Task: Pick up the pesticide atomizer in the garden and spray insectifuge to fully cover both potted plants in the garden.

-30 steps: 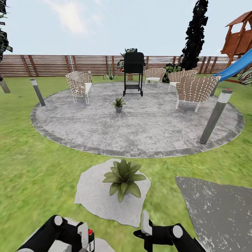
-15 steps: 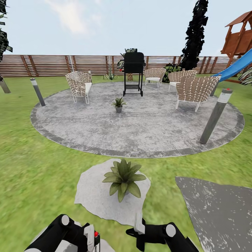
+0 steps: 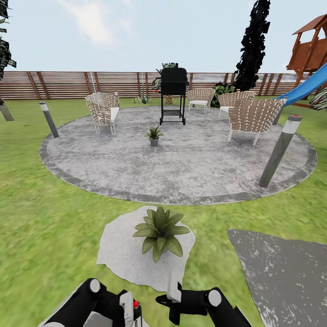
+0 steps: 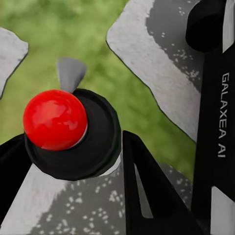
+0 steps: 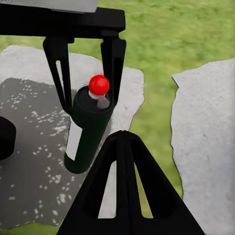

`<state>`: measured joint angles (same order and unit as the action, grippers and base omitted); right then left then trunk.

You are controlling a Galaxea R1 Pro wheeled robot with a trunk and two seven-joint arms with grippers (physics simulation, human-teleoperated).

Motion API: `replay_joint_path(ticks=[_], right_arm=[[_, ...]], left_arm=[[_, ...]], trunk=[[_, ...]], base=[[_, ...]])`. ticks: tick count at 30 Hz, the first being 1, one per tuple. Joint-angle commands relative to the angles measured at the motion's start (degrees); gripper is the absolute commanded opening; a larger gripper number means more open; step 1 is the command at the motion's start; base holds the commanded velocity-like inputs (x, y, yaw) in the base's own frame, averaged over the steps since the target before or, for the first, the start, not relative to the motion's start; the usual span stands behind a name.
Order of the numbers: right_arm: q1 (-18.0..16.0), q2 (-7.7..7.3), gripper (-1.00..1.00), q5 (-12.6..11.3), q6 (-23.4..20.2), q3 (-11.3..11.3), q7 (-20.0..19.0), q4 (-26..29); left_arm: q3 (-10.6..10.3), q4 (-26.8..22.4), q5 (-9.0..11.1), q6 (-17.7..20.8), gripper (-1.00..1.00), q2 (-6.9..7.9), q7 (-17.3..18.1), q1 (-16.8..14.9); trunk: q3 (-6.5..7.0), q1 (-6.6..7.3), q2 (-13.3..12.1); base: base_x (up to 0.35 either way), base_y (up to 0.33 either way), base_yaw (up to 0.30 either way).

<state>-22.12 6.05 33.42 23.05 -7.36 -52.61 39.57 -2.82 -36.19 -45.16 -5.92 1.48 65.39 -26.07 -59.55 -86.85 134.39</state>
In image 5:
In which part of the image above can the insectifuge atomizer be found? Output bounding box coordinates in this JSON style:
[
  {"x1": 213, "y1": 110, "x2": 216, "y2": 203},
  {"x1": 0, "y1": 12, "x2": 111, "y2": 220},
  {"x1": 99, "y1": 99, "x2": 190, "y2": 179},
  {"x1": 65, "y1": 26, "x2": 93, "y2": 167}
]
[{"x1": 63, "y1": 75, "x2": 114, "y2": 174}]

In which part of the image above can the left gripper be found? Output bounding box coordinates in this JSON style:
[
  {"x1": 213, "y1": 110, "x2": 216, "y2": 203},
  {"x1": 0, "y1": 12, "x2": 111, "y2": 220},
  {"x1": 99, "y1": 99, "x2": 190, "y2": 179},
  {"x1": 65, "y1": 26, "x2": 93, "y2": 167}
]
[{"x1": 0, "y1": 2, "x2": 126, "y2": 116}]

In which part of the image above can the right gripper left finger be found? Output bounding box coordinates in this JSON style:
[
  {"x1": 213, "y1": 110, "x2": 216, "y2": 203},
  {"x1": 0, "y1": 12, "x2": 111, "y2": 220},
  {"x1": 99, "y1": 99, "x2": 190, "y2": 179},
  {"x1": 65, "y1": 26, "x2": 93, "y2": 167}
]
[{"x1": 56, "y1": 131, "x2": 130, "y2": 235}]

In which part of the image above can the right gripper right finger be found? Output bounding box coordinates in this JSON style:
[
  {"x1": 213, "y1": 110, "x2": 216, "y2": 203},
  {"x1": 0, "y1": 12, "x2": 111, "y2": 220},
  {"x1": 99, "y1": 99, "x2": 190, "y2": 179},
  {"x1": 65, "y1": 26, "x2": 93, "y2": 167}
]
[{"x1": 123, "y1": 130, "x2": 206, "y2": 235}]

